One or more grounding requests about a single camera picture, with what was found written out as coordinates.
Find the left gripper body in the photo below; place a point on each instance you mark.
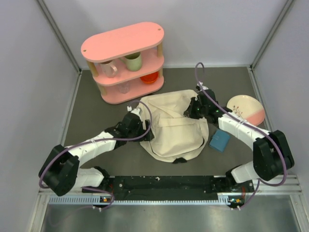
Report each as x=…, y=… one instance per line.
x=138, y=130

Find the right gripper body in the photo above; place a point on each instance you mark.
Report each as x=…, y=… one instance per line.
x=196, y=111

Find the cream canvas backpack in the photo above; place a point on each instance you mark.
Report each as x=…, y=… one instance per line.
x=175, y=136

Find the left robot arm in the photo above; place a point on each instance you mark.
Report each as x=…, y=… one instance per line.
x=62, y=171

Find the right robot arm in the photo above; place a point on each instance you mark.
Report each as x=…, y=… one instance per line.
x=271, y=153

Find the clear glass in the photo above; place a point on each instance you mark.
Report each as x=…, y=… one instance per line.
x=124, y=87

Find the cream and pink plate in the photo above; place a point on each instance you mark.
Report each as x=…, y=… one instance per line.
x=247, y=108

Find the orange bowl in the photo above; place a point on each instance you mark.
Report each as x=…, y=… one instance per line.
x=150, y=78

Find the pink mug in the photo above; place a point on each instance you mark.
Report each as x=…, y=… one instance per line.
x=109, y=68

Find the pink three-tier shelf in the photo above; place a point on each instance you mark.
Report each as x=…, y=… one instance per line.
x=144, y=37

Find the green mug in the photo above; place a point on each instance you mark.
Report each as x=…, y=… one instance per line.
x=133, y=61

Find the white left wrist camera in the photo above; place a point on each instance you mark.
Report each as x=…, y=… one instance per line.
x=137, y=111

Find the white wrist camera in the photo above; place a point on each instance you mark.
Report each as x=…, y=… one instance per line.
x=137, y=111
x=201, y=87

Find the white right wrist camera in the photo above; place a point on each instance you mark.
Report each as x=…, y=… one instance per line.
x=201, y=87

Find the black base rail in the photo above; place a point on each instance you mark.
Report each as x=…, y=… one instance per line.
x=173, y=188

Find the grey cable duct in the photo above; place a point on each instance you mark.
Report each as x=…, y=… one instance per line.
x=105, y=199

